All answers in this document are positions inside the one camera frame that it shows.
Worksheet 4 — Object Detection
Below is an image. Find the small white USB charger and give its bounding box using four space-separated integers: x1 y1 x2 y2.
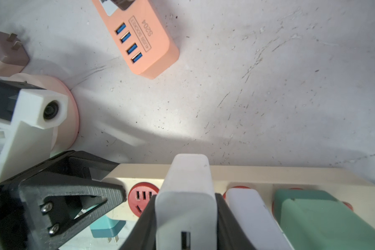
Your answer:
226 187 292 250

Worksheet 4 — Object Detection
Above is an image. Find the orange USB power strip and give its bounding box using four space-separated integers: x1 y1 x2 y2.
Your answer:
93 0 180 79

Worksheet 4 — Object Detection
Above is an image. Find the teal USB charger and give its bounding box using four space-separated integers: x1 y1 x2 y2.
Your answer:
90 215 126 243

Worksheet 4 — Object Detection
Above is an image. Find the green USB charger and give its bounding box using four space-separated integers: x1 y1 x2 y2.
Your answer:
272 189 375 250

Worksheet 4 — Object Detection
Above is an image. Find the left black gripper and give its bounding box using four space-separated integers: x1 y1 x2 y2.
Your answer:
0 151 126 250

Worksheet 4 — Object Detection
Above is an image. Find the tall white USB charger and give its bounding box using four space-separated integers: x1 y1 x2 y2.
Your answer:
155 154 217 250

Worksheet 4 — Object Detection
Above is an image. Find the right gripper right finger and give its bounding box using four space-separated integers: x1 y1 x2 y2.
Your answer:
215 193 256 250

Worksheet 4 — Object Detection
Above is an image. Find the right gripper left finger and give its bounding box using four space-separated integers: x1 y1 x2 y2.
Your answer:
120 195 157 250

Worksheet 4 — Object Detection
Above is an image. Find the black plug adapter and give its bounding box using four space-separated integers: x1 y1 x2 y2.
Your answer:
111 0 134 10

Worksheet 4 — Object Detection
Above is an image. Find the cream red power strip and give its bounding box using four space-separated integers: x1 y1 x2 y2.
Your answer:
102 164 375 228

